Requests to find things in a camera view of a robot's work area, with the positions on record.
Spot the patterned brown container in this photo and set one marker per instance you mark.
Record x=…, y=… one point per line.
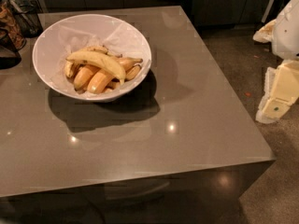
x=8, y=22

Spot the orange banana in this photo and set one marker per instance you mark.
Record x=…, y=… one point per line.
x=99, y=81
x=84, y=76

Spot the banana at back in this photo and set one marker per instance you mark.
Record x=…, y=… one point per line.
x=100, y=49

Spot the orange banana middle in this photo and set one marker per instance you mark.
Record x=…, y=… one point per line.
x=99, y=81

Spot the small banana right lower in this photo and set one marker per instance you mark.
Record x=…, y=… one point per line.
x=133, y=72

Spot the white bowl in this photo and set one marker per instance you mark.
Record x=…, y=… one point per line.
x=46, y=52

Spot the spotted banana far left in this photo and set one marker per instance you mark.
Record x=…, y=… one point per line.
x=70, y=69

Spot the orange banana left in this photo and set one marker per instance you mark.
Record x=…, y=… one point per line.
x=84, y=76

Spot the large yellow top banana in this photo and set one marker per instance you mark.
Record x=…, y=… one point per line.
x=99, y=60

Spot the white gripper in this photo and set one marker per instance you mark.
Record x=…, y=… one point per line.
x=288, y=32

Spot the banana right upper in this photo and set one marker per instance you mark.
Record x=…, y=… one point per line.
x=128, y=62

